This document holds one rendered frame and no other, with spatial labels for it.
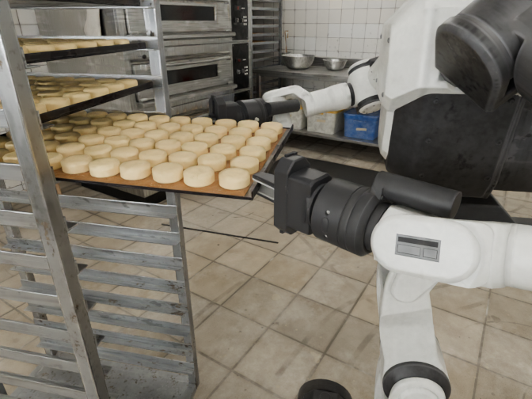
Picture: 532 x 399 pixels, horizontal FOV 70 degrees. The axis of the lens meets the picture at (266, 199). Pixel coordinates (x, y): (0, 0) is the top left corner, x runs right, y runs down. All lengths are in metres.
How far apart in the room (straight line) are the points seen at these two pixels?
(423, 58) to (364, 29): 4.21
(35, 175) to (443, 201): 0.58
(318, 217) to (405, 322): 0.43
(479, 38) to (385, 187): 0.18
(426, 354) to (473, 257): 0.55
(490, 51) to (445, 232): 0.18
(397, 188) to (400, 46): 0.22
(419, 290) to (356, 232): 0.33
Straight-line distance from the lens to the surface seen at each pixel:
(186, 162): 0.68
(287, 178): 0.53
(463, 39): 0.45
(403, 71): 0.60
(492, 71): 0.46
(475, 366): 2.04
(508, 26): 0.46
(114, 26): 2.89
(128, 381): 1.66
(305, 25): 5.07
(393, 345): 0.92
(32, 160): 0.68
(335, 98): 1.10
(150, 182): 0.65
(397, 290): 0.78
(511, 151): 0.68
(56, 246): 0.74
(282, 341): 1.92
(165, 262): 1.25
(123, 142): 0.82
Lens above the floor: 1.37
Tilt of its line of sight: 25 degrees down
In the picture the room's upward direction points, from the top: straight up
